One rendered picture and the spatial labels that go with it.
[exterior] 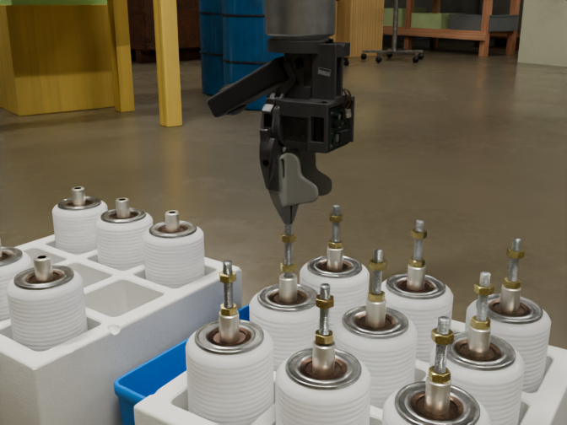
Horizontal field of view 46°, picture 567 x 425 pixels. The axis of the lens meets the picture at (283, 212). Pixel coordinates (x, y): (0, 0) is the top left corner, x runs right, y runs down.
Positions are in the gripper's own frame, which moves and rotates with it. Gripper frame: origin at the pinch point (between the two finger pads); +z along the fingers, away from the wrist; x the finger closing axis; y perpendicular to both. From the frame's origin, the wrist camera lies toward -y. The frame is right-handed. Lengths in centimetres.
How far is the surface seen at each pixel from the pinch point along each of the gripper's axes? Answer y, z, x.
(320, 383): 12.6, 10.8, -15.4
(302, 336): 4.3, 14.0, -3.0
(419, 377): 16.7, 19.4, 3.9
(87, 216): -47, 12, 14
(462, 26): -164, 6, 699
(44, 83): -253, 20, 187
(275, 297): -0.9, 11.0, -0.5
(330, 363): 12.6, 9.9, -13.1
